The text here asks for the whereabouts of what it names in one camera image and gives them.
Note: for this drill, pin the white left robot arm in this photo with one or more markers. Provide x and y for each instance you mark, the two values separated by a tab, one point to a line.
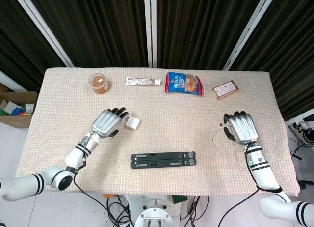
73	157

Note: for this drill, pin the dark pleated curtain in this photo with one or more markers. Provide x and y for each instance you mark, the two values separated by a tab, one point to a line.
103	23

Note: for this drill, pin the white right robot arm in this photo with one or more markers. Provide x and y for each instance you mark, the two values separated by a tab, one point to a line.
261	170

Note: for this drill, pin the white metal frame post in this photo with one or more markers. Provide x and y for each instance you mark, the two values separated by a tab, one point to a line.
41	25
249	30
150	28

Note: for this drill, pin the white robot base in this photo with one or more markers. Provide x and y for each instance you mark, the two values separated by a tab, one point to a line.
154	214

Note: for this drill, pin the blue snack bag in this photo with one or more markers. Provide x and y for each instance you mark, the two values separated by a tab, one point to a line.
181	83

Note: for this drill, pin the black folded laptop stand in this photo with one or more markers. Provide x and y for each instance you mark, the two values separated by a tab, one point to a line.
162	160

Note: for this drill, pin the black white sneaker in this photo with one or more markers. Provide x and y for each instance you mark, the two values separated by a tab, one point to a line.
303	131

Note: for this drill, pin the cardboard box with clutter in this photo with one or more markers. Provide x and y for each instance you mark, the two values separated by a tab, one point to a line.
18	114

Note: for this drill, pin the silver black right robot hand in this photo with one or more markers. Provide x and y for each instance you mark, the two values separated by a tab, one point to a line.
243	128

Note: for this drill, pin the white toothpaste tube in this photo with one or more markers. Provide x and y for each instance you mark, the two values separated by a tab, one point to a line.
139	81

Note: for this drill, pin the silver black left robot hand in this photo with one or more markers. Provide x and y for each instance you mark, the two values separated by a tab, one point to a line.
105	122

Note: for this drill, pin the clear jar with orange contents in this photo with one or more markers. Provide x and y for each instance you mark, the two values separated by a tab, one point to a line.
98	83

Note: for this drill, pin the beige woven tablecloth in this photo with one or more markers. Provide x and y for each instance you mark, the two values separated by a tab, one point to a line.
171	119

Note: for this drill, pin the white power adapter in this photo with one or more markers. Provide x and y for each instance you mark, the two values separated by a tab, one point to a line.
132	122

